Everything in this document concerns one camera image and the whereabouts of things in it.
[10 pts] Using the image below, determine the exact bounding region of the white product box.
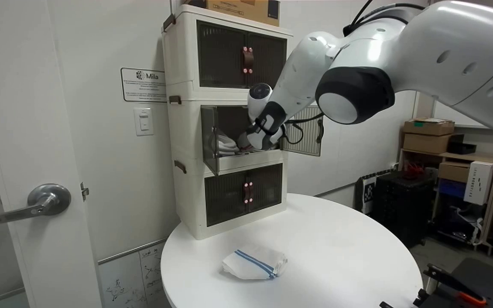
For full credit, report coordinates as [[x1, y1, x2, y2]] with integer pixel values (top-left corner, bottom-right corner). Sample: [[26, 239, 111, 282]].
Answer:
[[462, 158, 493, 206]]

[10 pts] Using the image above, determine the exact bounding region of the black storage box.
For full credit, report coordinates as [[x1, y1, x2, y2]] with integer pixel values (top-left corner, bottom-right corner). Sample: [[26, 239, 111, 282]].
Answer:
[[371, 169, 438, 246]]

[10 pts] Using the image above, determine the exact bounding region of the black device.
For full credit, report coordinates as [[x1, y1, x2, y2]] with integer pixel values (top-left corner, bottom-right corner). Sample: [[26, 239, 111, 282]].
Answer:
[[448, 133, 479, 155]]

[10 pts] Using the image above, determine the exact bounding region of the white cable bundle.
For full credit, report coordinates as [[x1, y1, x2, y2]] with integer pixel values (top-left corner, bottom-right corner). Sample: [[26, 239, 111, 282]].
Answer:
[[448, 203, 486, 246]]

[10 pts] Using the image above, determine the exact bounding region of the blue box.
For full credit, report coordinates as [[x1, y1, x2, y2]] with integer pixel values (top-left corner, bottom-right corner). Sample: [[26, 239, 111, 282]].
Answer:
[[436, 179, 467, 201]]

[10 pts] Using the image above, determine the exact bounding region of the white room door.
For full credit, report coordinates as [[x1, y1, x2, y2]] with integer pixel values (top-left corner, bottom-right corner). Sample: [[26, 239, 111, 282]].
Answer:
[[0, 0, 104, 308]]

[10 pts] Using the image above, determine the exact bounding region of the white wall poster with drawings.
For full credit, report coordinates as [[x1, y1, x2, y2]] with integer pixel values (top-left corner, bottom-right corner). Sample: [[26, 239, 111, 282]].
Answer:
[[97, 241, 171, 308]]

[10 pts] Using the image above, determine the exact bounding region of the small white cylinder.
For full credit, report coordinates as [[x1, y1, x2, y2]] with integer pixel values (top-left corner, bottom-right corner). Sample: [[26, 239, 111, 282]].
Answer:
[[423, 270, 440, 297]]

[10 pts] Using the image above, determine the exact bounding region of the small cardboard box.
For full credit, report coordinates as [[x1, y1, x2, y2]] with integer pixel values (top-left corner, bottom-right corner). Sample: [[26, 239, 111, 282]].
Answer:
[[436, 160, 471, 184]]

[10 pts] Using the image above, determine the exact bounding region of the white folded cloth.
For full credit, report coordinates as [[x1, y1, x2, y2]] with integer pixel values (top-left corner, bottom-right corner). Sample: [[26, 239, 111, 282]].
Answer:
[[216, 135, 240, 155]]

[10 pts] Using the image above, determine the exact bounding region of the white stackable storage cabinet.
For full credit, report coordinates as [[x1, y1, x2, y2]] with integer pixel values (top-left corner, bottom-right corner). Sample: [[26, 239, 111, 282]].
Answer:
[[166, 92, 289, 176], [171, 153, 289, 239], [161, 3, 294, 105]]

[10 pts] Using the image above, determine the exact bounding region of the silver door lever handle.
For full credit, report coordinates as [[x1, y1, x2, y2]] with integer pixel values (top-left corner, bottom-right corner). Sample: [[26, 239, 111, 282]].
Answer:
[[0, 181, 72, 225]]

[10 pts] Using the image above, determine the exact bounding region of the orange handled tool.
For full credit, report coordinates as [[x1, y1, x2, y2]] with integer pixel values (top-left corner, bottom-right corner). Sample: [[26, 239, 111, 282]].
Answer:
[[454, 289, 491, 308]]

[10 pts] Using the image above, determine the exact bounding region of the brown cardboard box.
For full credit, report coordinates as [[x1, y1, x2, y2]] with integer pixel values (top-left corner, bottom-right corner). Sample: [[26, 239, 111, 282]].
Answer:
[[402, 117, 457, 136], [400, 131, 452, 155]]

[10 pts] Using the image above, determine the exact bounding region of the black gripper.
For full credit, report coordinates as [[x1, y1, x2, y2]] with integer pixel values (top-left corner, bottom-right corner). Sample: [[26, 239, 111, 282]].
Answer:
[[238, 100, 287, 153]]

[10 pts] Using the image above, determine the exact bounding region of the black framed panel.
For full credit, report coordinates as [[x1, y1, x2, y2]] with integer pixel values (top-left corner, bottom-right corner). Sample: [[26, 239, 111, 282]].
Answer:
[[359, 169, 382, 213]]

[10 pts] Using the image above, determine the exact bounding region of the white light switch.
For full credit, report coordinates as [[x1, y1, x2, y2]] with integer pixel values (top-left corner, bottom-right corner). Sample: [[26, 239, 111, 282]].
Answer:
[[133, 105, 156, 136]]

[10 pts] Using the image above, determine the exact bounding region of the ribbed translucent cabinet door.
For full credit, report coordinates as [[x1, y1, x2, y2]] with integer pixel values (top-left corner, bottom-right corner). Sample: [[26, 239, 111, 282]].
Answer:
[[282, 112, 325, 158]]

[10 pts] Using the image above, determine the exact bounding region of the white towel with blue stripes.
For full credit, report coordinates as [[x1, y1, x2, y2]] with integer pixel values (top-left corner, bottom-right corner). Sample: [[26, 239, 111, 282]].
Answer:
[[219, 246, 289, 282]]

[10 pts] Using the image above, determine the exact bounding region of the flat cardboard box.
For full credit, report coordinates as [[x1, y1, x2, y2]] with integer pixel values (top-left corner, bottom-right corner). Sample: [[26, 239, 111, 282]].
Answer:
[[188, 0, 282, 27]]

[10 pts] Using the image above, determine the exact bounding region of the white wall sign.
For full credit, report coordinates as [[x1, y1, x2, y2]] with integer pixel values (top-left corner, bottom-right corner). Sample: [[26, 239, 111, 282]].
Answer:
[[118, 66, 168, 104]]

